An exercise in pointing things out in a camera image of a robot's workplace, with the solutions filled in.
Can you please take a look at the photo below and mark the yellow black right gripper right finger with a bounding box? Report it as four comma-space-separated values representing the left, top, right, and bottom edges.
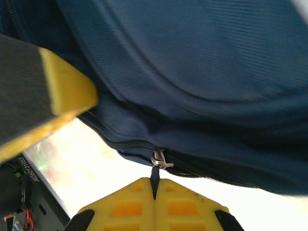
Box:
154, 178, 245, 231

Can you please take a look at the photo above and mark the navy blue backpack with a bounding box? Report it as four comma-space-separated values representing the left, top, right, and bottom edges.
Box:
0, 0, 308, 200

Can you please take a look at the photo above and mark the aluminium mounting rail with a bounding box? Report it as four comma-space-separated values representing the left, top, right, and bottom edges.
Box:
20, 149, 73, 221

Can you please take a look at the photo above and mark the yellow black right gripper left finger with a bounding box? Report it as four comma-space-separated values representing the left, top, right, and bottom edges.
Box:
66, 177, 155, 231

